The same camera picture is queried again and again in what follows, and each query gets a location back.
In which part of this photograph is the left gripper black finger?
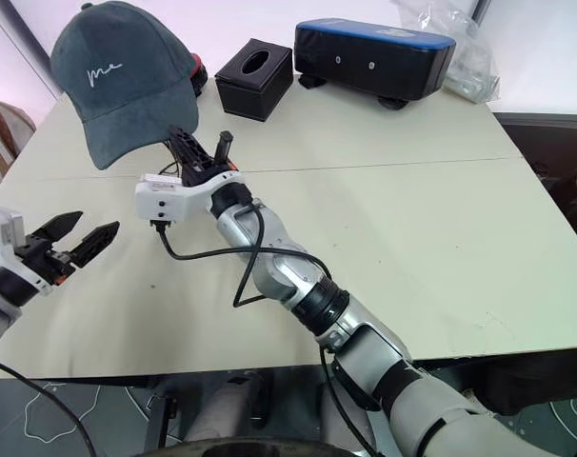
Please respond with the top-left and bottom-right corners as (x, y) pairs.
(28, 210), (85, 248)
(70, 220), (121, 269)

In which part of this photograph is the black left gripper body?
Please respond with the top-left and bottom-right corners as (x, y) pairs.
(14, 232), (79, 288)

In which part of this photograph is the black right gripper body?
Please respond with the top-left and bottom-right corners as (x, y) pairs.
(180, 158), (239, 189)

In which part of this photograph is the right gripper narrow black finger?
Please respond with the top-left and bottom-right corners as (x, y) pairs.
(213, 129), (234, 168)

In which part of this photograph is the right gripper ribbed black finger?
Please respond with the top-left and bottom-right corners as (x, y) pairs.
(167, 124), (214, 179)

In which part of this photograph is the dark green baseball cap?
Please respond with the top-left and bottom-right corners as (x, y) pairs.
(49, 0), (202, 171)

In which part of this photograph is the black leather tissue box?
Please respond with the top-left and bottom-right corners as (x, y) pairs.
(214, 37), (294, 123)

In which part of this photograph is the red and black object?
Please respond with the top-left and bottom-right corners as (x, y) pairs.
(188, 52), (210, 99)

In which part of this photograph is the wooden chair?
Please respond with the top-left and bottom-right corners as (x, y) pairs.
(0, 99), (38, 204)

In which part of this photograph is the black device with blue lid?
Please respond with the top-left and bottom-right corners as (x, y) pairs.
(293, 18), (458, 113)

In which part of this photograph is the grey cylinder under table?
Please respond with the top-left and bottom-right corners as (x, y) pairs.
(187, 370), (273, 448)

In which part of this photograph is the clear plastic bag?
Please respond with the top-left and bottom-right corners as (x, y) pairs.
(391, 0), (502, 105)

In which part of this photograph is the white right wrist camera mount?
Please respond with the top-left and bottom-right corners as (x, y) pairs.
(134, 169), (247, 226)

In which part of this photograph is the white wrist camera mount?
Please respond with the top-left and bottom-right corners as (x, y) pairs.
(134, 169), (247, 226)
(0, 206), (52, 297)

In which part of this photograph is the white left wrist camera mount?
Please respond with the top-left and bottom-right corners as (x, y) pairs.
(0, 206), (52, 297)

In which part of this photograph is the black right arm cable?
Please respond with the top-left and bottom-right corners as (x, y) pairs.
(149, 196), (383, 457)

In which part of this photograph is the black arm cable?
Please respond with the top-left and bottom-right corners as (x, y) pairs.
(0, 358), (100, 457)
(149, 196), (383, 457)

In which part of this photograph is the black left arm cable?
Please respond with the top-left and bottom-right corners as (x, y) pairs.
(0, 358), (100, 457)

